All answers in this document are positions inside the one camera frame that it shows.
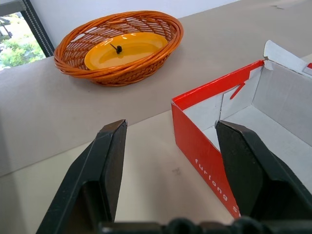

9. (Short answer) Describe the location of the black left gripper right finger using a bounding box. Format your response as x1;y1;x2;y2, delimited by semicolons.
215;120;312;234

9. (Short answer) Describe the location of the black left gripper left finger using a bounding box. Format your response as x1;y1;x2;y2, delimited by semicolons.
36;119;128;234

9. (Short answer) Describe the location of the red cardboard shoe box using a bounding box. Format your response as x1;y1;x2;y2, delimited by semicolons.
171;39;312;219

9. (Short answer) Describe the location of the orange wicker basket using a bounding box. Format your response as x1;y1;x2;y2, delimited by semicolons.
54;10;184;87

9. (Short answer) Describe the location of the orange plastic plate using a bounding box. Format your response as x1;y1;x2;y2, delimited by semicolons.
84;33;169;71

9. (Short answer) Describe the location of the black cable tie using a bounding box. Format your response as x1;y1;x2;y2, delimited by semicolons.
109;43;123;55

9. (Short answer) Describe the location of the dark window frame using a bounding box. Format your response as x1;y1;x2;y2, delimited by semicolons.
0;0;56;59

